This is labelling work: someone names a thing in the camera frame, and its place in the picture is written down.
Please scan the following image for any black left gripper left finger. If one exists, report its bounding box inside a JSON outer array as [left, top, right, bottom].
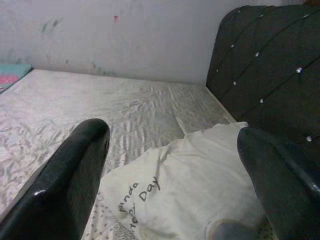
[[0, 118, 111, 240]]

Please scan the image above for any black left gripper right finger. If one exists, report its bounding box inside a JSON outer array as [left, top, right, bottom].
[[236, 126, 320, 240]]

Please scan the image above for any white printed pillow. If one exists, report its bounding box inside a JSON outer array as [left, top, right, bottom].
[[98, 121, 266, 240]]

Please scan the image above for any grey quilted mattress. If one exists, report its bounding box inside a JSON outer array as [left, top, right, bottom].
[[0, 68, 275, 240]]

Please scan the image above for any teal blanket with colourful shapes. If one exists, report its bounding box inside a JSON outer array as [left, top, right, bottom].
[[0, 63, 34, 95]]

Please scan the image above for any dark tufted studded headboard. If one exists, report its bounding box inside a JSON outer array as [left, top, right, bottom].
[[205, 3, 320, 155]]

